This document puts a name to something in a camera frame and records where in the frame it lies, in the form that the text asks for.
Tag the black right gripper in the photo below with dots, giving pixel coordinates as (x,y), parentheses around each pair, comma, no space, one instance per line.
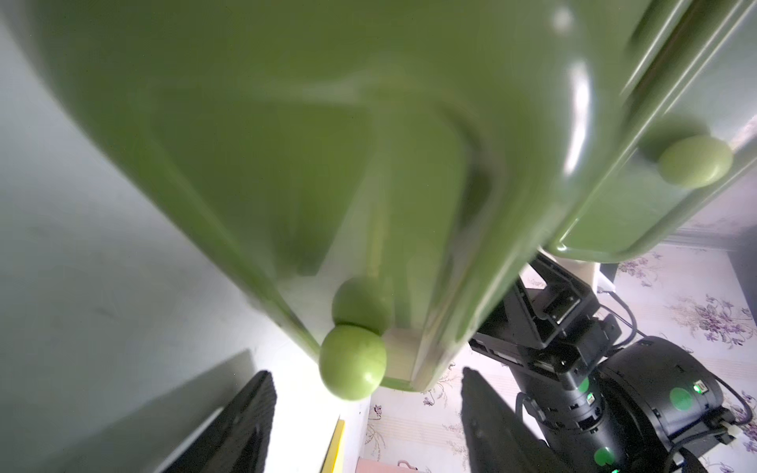
(551,334)

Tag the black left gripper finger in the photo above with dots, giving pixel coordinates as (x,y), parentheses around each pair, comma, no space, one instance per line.
(237,440)

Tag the yellow sticky note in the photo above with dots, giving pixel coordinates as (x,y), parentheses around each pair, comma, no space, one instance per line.
(334,458)

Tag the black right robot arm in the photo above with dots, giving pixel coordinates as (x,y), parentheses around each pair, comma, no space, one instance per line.
(591,399)

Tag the green three-drawer cabinet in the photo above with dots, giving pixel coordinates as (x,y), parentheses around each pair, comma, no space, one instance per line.
(397,163)

